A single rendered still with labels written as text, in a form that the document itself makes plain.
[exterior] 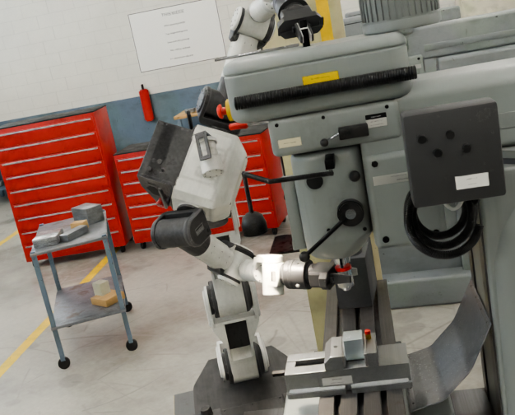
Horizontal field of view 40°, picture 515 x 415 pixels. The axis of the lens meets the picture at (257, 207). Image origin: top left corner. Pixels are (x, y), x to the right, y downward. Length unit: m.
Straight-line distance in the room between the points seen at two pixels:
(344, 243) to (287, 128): 0.35
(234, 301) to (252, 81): 1.05
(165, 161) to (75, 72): 9.58
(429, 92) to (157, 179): 0.87
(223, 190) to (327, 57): 0.61
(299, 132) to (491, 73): 0.49
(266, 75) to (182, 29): 9.42
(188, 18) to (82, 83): 2.02
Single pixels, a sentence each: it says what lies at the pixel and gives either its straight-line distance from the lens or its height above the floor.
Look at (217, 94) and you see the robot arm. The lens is 2.28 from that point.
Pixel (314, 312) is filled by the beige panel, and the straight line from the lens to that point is 3.98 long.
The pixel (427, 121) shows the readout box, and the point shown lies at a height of 1.71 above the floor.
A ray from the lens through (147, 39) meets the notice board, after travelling 11.33.
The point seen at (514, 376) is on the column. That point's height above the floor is 0.97.
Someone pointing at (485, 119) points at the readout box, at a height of 1.69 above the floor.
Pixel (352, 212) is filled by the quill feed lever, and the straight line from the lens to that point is 1.85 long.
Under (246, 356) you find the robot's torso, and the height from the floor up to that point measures 0.75.
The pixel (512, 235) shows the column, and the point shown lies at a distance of 1.86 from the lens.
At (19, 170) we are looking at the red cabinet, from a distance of 7.32.
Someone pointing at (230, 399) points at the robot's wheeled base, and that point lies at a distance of 2.91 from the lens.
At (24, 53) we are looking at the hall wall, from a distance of 12.05.
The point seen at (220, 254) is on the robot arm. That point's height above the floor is 1.29.
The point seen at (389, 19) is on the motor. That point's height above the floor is 1.92.
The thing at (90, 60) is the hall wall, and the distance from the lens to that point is 11.64.
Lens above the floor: 1.98
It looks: 15 degrees down
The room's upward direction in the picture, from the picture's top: 11 degrees counter-clockwise
